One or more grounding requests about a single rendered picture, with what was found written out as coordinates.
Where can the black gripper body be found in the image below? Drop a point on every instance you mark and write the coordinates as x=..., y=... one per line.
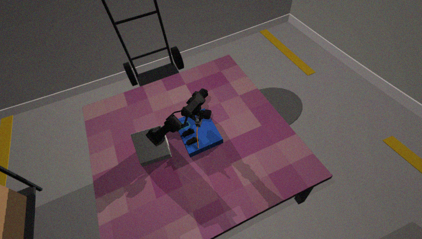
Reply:
x=205, y=114

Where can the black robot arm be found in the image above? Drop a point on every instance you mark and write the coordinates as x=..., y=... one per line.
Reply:
x=172, y=123

